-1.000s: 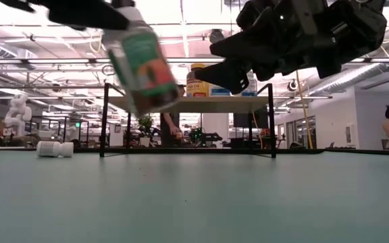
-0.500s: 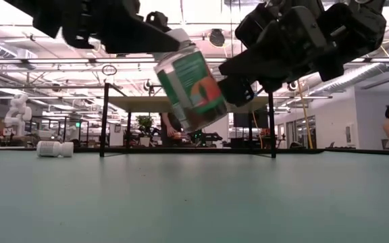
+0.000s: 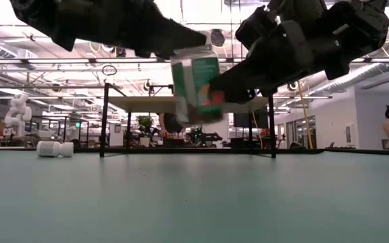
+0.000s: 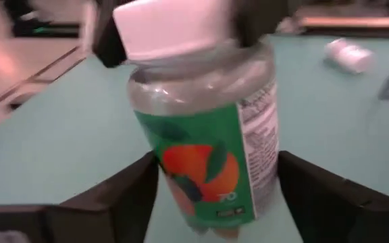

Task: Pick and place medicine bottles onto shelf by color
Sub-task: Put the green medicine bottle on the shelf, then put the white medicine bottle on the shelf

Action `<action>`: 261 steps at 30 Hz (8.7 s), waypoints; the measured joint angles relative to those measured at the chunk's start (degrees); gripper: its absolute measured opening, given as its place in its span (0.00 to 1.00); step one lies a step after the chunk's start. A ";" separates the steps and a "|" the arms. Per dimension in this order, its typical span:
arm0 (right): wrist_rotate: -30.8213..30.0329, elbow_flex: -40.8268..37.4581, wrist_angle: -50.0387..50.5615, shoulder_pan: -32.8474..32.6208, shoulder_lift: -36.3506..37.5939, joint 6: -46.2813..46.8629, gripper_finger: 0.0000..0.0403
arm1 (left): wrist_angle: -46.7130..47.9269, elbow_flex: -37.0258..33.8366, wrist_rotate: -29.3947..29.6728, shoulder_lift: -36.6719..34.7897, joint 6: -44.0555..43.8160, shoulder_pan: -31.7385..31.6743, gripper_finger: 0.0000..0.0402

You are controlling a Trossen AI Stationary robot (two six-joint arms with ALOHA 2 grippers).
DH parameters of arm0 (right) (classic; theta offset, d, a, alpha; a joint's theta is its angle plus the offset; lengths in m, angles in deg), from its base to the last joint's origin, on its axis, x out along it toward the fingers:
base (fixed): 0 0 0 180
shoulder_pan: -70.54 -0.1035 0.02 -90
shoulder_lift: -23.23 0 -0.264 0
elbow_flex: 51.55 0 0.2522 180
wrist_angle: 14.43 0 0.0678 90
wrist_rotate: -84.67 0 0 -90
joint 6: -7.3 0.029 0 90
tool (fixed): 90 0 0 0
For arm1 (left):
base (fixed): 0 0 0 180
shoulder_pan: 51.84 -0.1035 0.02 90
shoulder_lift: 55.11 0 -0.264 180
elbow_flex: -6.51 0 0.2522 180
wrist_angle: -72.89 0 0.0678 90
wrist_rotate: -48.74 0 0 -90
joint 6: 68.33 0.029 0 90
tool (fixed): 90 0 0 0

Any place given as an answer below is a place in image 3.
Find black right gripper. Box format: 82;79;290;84
209;22;317;104

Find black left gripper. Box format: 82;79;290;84
79;0;207;60

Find large gummies jar white lid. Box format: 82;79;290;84
170;47;225;125

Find small white labelled pill bottle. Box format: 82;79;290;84
36;140;75;159

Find wooden shelf black metal legs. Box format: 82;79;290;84
99;82;277;159

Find black monitor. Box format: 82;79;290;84
232;111;269;129

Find green plant in white pot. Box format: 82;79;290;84
136;115;155;148

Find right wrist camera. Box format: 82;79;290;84
234;5;278;51

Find yellow cable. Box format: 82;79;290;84
296;80;314;150

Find black metal table frame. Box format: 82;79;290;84
0;145;389;156

